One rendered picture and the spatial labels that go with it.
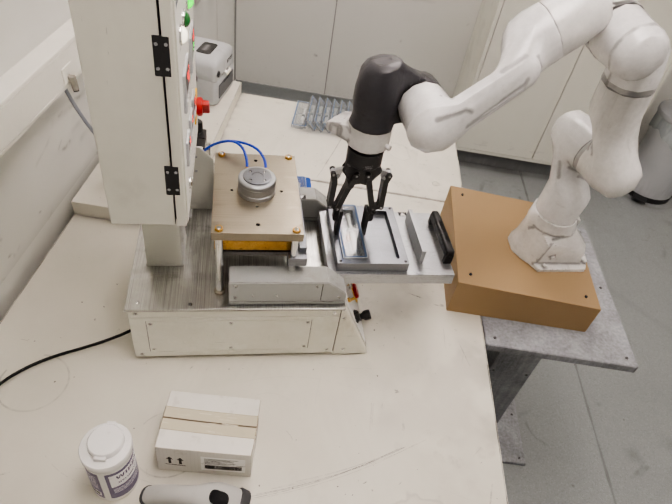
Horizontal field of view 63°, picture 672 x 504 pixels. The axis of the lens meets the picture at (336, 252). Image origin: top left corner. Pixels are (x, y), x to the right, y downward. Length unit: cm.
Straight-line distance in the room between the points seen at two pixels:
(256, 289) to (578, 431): 162
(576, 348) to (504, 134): 206
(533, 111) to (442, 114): 243
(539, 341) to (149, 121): 111
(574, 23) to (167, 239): 88
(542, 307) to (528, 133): 206
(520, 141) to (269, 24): 167
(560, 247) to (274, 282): 79
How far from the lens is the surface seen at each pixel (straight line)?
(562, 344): 158
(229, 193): 116
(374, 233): 128
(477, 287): 145
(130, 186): 98
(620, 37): 116
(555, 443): 235
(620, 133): 134
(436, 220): 135
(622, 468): 244
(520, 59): 105
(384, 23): 354
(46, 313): 146
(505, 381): 200
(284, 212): 112
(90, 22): 84
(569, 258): 161
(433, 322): 147
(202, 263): 126
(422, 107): 100
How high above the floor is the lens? 183
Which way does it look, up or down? 43 degrees down
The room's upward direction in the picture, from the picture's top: 11 degrees clockwise
